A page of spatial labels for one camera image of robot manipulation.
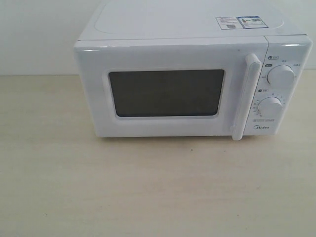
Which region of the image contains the lower white timer knob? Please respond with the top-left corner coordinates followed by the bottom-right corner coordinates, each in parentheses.
top-left (258, 97), bottom-right (283, 117)

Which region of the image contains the white microwave oven body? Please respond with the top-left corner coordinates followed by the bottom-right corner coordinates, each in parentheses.
top-left (77, 0), bottom-right (313, 136)

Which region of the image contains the blue white label sticker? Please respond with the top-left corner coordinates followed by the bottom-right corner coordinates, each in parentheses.
top-left (216, 16), bottom-right (268, 30)

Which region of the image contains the white microwave door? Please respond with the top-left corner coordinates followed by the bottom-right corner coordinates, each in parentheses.
top-left (74, 37), bottom-right (268, 140)

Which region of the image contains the upper white power knob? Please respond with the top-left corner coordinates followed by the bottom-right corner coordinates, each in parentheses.
top-left (267, 65), bottom-right (295, 88)

